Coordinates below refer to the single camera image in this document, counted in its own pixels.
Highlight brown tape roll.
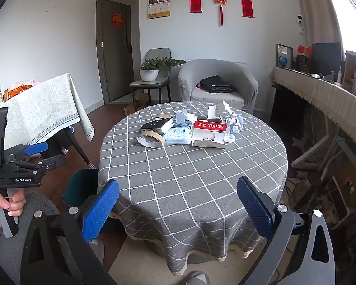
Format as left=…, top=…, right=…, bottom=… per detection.
left=136, top=133, right=165, bottom=148

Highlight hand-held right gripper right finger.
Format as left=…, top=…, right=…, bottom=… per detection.
left=236, top=176, right=336, bottom=285

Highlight grey door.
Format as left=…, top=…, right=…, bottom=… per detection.
left=100, top=0, right=136, bottom=102

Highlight framed picture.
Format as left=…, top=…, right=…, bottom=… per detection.
left=276, top=43, right=294, bottom=70

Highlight wall calendar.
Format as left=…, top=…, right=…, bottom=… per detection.
left=147, top=0, right=171, bottom=20

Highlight dark table leg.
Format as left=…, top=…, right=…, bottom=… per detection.
left=68, top=127, right=95, bottom=170

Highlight pale leaf-patterned tablecloth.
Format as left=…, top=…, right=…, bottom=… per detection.
left=0, top=73, right=95, bottom=167

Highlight teal trash bin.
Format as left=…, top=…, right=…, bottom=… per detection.
left=63, top=168, right=100, bottom=212

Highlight black monitor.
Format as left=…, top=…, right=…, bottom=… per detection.
left=311, top=42, right=342, bottom=79

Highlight blue tissue packet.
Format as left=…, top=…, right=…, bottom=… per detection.
left=163, top=125, right=194, bottom=146

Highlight beige lace cloth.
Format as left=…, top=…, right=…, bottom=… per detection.
left=270, top=66, right=356, bottom=161

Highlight orange snack packets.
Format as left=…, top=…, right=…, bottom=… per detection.
left=3, top=80, right=42, bottom=99

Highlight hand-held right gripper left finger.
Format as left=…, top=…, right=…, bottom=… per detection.
left=20, top=179, right=121, bottom=285

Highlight brown wooden box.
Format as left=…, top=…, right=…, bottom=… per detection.
left=296, top=54, right=312, bottom=72

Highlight white paper ball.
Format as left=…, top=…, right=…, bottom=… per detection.
left=174, top=109, right=198, bottom=127
left=224, top=114, right=244, bottom=134

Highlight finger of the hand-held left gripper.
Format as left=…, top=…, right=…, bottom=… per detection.
left=4, top=142, right=50, bottom=162
left=16, top=154, right=66, bottom=173

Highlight round table, grey checked cloth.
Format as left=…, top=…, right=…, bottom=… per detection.
left=97, top=101, right=288, bottom=275

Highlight grey armchair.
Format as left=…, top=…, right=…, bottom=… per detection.
left=178, top=59, right=259, bottom=115

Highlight red door ornament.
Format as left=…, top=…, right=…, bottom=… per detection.
left=112, top=12, right=126, bottom=29

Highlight beige rug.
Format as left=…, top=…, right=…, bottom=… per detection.
left=108, top=233, right=288, bottom=285

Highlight grey dining chair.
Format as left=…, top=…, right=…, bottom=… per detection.
left=129, top=48, right=173, bottom=111

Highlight black bag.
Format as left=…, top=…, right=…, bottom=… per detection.
left=199, top=75, right=234, bottom=94

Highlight black and white small box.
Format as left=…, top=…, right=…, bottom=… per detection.
left=140, top=117, right=175, bottom=134

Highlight red and white box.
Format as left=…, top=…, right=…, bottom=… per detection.
left=191, top=120, right=229, bottom=149

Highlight potted green plant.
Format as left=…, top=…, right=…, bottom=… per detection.
left=139, top=57, right=186, bottom=82

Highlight grey slipper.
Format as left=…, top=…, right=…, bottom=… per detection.
left=183, top=271, right=210, bottom=285

